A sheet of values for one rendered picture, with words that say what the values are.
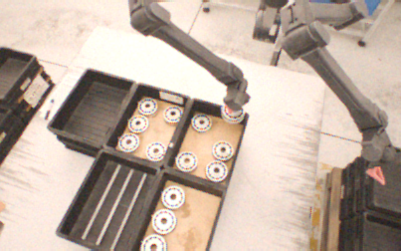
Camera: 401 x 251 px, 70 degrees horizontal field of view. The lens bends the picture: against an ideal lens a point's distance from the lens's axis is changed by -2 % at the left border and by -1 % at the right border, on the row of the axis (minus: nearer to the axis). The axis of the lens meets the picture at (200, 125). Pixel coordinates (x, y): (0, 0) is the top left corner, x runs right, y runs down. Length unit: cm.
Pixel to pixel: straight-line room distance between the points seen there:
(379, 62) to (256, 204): 227
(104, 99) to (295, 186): 110
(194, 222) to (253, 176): 41
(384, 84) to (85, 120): 263
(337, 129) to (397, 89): 79
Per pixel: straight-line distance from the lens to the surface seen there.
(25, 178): 174
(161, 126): 149
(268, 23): 144
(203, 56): 98
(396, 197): 205
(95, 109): 163
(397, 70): 339
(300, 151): 165
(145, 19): 87
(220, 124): 149
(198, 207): 133
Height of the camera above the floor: 212
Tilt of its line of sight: 61 degrees down
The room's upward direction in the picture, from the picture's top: 2 degrees clockwise
